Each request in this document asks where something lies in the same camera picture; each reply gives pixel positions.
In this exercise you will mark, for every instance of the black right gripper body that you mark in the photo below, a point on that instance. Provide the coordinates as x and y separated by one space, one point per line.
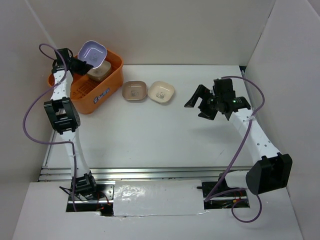
209 106

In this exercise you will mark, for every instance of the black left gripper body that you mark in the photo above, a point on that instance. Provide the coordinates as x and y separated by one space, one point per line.
80 67

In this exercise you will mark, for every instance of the purple plate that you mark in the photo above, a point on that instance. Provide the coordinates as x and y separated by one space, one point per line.
93 53

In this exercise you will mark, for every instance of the cream panda plate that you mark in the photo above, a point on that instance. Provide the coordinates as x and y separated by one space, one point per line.
100 73
161 92

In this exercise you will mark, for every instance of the cream panda plate back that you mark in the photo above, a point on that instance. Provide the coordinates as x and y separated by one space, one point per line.
161 92

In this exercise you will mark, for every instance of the brown panda plate back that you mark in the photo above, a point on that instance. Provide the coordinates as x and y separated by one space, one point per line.
134 90

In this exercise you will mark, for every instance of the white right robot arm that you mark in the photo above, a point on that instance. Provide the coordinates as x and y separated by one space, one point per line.
271 169

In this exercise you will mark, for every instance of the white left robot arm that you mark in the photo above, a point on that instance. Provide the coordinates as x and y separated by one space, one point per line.
65 120

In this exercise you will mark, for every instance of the orange plastic bin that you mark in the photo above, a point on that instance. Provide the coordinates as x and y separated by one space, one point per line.
87 94

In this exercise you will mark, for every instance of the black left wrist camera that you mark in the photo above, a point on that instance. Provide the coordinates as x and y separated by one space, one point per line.
63 57

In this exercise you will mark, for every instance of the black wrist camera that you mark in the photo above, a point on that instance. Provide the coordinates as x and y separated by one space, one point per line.
224 88
63 57

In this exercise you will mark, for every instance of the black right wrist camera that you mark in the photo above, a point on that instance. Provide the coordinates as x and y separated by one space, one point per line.
224 88

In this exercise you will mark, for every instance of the aluminium rail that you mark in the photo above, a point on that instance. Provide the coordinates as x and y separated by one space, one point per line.
127 174

